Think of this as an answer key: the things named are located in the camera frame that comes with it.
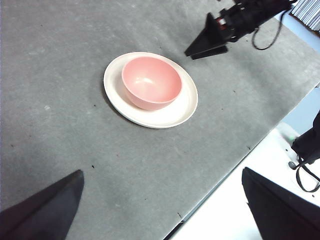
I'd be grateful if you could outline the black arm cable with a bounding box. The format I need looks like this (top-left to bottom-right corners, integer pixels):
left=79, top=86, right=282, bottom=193
left=251, top=11, right=285, bottom=50

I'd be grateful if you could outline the white plate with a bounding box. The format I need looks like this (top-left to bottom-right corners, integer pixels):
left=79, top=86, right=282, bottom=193
left=103, top=51, right=199, bottom=130

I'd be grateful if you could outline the white box with green light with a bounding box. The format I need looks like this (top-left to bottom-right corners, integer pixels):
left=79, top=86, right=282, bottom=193
left=276, top=121, right=301, bottom=146

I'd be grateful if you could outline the grey ribbed panel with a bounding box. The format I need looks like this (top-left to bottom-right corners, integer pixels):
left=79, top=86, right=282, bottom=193
left=289, top=0, right=320, bottom=32

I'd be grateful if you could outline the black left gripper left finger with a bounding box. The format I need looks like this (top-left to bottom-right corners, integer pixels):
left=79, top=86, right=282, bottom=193
left=0, top=169, right=85, bottom=240

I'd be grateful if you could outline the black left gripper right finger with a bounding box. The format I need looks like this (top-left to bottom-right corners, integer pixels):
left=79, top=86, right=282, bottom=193
left=241, top=166, right=320, bottom=240

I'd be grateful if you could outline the black looped strap cable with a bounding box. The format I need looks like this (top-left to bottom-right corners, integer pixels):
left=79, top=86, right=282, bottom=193
left=288, top=154, right=320, bottom=193

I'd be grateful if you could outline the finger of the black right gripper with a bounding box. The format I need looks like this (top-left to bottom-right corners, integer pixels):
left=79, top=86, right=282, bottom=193
left=184, top=12, right=230, bottom=57
left=190, top=45, right=229, bottom=61

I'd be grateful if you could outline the red bowl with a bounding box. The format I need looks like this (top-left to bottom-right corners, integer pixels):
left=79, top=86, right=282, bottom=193
left=121, top=56, right=183, bottom=111

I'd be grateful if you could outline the black base block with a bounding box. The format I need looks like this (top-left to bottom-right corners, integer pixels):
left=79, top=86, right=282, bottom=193
left=291, top=109, right=320, bottom=166

